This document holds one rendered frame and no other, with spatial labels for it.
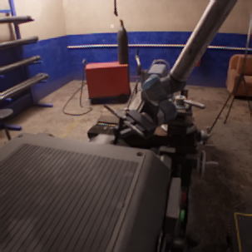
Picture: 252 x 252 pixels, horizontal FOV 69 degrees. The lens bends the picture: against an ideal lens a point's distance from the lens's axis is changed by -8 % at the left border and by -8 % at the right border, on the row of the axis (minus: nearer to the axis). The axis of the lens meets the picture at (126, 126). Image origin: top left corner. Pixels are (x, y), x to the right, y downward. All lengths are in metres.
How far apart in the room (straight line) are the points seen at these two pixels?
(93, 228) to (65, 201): 0.08
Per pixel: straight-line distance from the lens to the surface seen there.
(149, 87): 0.91
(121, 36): 4.04
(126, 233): 0.35
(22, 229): 0.39
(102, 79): 4.08
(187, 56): 0.91
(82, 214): 0.37
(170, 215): 0.45
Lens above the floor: 1.63
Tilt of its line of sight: 30 degrees down
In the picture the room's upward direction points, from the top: 3 degrees counter-clockwise
